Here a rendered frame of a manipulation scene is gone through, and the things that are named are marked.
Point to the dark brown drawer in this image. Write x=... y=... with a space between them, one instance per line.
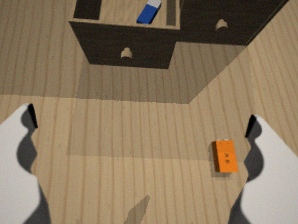
x=207 y=20
x=112 y=43

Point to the dark brown chest of drawers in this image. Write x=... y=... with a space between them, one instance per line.
x=254 y=35

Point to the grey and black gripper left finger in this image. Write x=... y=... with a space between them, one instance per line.
x=22 y=200

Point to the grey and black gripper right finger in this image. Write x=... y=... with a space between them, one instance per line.
x=271 y=193

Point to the white and blue eraser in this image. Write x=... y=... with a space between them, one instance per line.
x=149 y=12

